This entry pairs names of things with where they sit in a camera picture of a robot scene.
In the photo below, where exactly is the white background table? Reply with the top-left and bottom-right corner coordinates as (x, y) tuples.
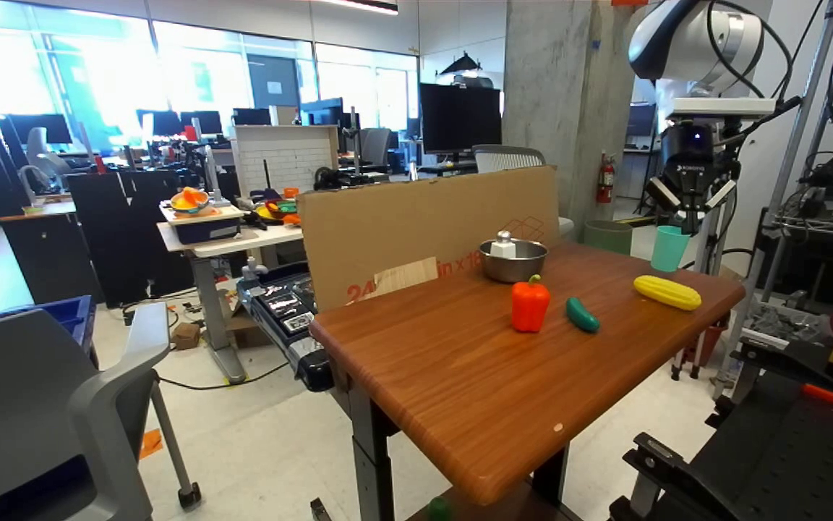
(156, 219), (307, 385)

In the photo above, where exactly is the silver metal bowl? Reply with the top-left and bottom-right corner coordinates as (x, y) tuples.
(479, 236), (551, 287)

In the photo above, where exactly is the yellow toy corn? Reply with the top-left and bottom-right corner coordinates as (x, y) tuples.
(632, 272), (706, 316)

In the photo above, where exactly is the black metal equipment stand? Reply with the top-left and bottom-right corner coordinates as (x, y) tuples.
(609, 358), (833, 521)

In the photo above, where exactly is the orange toy bell pepper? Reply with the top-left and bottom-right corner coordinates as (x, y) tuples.
(509, 272), (555, 336)

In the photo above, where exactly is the teal toy cucumber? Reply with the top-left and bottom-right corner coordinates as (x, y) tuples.
(565, 294), (606, 336)

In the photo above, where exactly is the black computer monitor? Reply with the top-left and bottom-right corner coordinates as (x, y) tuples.
(418, 81), (505, 155)

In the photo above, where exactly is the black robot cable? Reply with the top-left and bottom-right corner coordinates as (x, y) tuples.
(703, 0), (816, 152)

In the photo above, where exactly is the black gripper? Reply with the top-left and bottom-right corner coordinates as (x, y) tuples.
(649, 160), (742, 239)

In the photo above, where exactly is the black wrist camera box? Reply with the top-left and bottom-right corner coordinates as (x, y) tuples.
(672, 118), (730, 167)

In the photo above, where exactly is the small white object in bowl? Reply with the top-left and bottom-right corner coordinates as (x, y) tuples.
(490, 229), (522, 261)

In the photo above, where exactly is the black under-desk control box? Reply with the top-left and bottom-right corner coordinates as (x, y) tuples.
(240, 265), (340, 394)

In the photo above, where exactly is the red fire extinguisher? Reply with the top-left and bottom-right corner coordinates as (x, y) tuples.
(596, 152), (620, 207)

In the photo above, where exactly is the brown cardboard sheet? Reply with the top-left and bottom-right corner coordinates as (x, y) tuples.
(299, 165), (563, 311)

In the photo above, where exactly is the orange handled tool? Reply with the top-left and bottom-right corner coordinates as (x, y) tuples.
(803, 381), (833, 410)

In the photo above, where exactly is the white grid board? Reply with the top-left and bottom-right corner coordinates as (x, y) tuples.
(233, 125), (343, 196)

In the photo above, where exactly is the grey office chair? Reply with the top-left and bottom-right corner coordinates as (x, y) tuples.
(0, 298), (207, 521)

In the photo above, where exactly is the black tray with toys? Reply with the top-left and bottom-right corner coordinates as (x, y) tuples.
(160, 184), (246, 246)

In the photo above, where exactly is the teal blue plastic cup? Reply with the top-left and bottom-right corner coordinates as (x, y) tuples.
(651, 223), (696, 274)

